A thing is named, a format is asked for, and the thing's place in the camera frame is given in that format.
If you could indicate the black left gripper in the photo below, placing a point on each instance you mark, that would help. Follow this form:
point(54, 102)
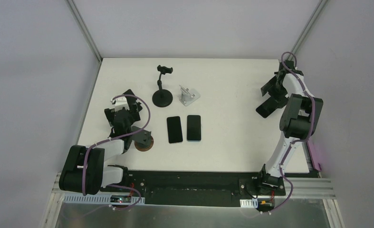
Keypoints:
point(131, 102)

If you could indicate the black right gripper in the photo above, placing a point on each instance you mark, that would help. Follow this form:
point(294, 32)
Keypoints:
point(269, 87)

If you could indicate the black phone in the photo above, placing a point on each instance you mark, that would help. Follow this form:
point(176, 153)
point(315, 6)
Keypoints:
point(267, 107)
point(174, 129)

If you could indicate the black round disc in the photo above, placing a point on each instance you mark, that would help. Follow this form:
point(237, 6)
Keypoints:
point(162, 97)

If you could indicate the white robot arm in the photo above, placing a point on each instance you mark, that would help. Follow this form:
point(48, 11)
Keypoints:
point(88, 170)

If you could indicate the purple phone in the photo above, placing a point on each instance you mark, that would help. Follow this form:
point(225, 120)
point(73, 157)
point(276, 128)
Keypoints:
point(314, 155)

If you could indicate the dark phone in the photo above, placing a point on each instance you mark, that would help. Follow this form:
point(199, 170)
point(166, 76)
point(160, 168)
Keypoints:
point(194, 128)

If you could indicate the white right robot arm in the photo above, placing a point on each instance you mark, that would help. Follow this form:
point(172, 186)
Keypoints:
point(298, 122)

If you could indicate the grey stand with brown base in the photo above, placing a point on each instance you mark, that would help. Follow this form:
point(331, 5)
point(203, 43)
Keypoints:
point(143, 140)

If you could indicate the black folding phone stand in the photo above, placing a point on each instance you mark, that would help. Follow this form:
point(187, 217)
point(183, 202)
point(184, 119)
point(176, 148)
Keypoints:
point(128, 92)

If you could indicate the silver metal phone stand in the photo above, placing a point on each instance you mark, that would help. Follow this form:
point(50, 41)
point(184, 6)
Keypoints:
point(188, 96)

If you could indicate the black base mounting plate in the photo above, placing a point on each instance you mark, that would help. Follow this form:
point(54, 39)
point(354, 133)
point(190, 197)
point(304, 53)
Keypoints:
point(211, 189)

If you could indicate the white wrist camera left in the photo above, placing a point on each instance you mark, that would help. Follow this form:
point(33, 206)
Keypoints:
point(120, 102)

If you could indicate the aluminium frame rail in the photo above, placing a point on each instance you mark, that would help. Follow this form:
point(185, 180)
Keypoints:
point(312, 188)

